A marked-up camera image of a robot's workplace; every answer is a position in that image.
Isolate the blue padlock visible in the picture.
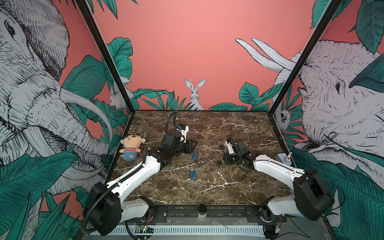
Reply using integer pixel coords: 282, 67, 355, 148
190, 168, 198, 180
192, 154, 199, 161

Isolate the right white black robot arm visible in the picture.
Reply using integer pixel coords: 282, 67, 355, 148
223, 138, 335, 223

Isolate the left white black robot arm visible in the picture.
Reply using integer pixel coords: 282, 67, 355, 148
81, 130, 198, 236

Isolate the plush doll striped shirt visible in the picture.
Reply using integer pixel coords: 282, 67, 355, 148
119, 135, 146, 162

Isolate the white vented strip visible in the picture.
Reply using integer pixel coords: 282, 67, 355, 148
89, 224, 266, 237

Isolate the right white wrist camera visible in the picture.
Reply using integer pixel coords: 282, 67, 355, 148
225, 138, 238, 155

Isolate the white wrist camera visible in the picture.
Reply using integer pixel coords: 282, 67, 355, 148
177, 124, 189, 143
225, 138, 238, 155

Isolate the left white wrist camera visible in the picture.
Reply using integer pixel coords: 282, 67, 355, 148
177, 124, 189, 143

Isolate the black mounting rail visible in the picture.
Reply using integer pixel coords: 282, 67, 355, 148
86, 204, 328, 224

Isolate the black knob on rail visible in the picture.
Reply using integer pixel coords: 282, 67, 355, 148
197, 204, 208, 218

